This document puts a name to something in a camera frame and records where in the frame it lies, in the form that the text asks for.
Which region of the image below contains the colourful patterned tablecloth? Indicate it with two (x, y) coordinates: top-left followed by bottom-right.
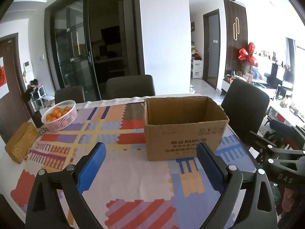
(6, 98), (256, 228)

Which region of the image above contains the dark hallway door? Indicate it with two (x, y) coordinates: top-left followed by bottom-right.
(203, 9), (221, 90)

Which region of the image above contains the red paper door decoration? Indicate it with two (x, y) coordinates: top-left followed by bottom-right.
(0, 57), (9, 98)

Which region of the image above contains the dark chair behind box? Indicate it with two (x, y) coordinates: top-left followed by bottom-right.
(105, 74), (156, 100)

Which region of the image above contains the woven yellow tissue box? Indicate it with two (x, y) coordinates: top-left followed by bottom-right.
(5, 123), (38, 164)

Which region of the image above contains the white low cabinet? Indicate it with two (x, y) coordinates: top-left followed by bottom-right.
(221, 80), (230, 96)

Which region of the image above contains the gold wall ornament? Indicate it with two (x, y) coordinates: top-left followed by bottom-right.
(233, 17), (240, 41)

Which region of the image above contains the dark chair far left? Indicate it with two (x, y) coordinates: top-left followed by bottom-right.
(55, 85), (85, 104)

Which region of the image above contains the white storage shelf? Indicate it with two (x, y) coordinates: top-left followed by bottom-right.
(191, 60), (203, 79)

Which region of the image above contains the brown cardboard box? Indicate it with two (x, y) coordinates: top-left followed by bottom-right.
(144, 96), (230, 161)

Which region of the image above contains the black glass sliding door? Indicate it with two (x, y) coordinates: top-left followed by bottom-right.
(44, 0), (145, 101)

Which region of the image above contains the red bow decoration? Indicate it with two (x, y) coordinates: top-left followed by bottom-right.
(238, 42), (258, 67)

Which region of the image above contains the white basket of oranges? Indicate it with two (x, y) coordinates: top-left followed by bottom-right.
(41, 100), (77, 132)

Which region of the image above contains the dark chair right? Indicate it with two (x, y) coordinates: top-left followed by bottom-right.
(221, 79), (270, 142)

